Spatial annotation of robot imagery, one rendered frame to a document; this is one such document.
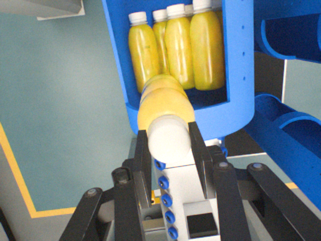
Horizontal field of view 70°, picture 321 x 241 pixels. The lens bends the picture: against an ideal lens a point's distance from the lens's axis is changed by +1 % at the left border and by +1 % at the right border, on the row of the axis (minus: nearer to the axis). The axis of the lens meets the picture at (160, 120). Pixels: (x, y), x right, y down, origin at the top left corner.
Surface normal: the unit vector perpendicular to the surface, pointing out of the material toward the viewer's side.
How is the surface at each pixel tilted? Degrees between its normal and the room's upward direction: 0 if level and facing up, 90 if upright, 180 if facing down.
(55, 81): 0
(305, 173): 90
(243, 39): 42
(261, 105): 0
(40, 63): 0
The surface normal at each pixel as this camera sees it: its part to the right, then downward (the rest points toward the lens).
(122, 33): 0.93, -0.02
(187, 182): 0.03, 0.36
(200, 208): -0.16, -0.92
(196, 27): -0.63, 0.18
